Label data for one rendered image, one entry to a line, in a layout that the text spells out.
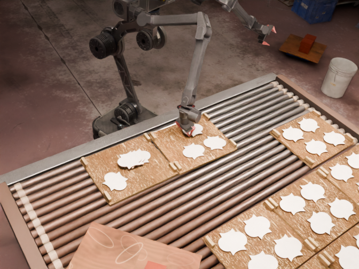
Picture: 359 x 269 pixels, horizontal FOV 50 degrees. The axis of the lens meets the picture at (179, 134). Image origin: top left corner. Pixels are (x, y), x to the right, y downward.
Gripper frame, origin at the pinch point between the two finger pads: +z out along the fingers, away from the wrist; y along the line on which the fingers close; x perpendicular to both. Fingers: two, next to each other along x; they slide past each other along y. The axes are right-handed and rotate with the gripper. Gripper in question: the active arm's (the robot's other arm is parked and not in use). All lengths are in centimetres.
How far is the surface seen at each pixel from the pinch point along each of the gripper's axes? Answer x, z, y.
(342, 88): -233, 133, 30
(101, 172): 56, -11, 0
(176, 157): 16.8, -2.1, -12.8
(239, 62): -183, 135, 142
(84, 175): 64, -10, 4
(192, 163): 11.7, -1.0, -21.3
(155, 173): 32.8, -5.5, -16.5
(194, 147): 3.6, -0.2, -13.0
